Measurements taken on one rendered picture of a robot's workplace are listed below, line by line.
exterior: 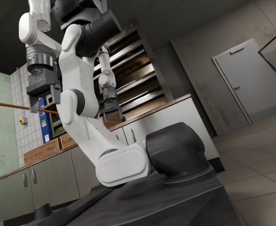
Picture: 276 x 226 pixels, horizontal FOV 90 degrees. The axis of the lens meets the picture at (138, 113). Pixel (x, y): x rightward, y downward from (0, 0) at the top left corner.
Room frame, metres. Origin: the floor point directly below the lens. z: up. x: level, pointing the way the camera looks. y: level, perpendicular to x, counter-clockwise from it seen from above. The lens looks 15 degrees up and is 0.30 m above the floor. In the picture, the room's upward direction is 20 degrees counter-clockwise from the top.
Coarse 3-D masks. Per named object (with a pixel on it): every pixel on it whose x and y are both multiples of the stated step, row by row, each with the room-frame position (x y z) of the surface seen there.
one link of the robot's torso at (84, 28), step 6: (78, 24) 0.53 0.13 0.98; (84, 24) 0.54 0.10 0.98; (84, 30) 0.53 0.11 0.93; (84, 36) 0.54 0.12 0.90; (90, 36) 0.54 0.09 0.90; (78, 42) 0.54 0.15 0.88; (84, 42) 0.55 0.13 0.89; (90, 42) 0.56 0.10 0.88; (78, 48) 0.57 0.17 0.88; (84, 48) 0.58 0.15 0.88; (90, 48) 0.59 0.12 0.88; (96, 48) 0.61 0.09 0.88; (78, 54) 0.61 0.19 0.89; (84, 54) 0.62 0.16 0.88; (90, 54) 0.64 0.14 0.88
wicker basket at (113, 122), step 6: (114, 114) 1.54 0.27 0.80; (102, 120) 1.27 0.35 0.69; (108, 120) 1.38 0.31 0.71; (114, 120) 1.50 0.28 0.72; (120, 120) 1.66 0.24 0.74; (108, 126) 1.35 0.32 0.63; (60, 138) 1.41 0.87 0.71; (66, 138) 1.40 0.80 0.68; (66, 144) 1.40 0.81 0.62; (72, 144) 1.38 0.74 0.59
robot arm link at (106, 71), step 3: (102, 69) 0.80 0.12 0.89; (105, 69) 0.79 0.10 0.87; (108, 69) 0.80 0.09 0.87; (102, 72) 0.81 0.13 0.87; (105, 72) 0.82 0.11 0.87; (108, 72) 0.83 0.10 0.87; (111, 72) 0.83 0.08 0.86; (108, 75) 0.85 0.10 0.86; (111, 75) 0.85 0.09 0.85; (114, 75) 0.86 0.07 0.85; (111, 78) 0.86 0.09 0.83; (114, 78) 0.86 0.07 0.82; (114, 81) 0.85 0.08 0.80; (114, 87) 0.87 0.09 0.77
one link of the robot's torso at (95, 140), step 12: (60, 96) 0.54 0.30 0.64; (72, 96) 0.53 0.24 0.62; (60, 108) 0.54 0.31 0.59; (72, 108) 0.53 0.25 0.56; (72, 120) 0.54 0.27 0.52; (84, 120) 0.57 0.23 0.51; (96, 120) 0.65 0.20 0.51; (72, 132) 0.56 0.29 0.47; (84, 132) 0.56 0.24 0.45; (96, 132) 0.56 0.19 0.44; (108, 132) 0.63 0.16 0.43; (84, 144) 0.58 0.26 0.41; (96, 144) 0.57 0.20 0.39; (108, 144) 0.55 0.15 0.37; (120, 144) 0.61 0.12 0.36; (96, 156) 0.57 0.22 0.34
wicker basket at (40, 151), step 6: (48, 144) 1.47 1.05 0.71; (54, 144) 1.45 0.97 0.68; (60, 144) 1.46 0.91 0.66; (30, 150) 1.54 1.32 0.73; (36, 150) 1.52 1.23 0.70; (42, 150) 1.49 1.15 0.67; (48, 150) 1.48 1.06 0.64; (54, 150) 1.45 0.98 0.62; (24, 156) 1.57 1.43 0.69; (30, 156) 1.55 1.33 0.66; (36, 156) 1.52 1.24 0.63; (42, 156) 1.50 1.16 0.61; (24, 162) 1.57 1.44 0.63; (30, 162) 1.55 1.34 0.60
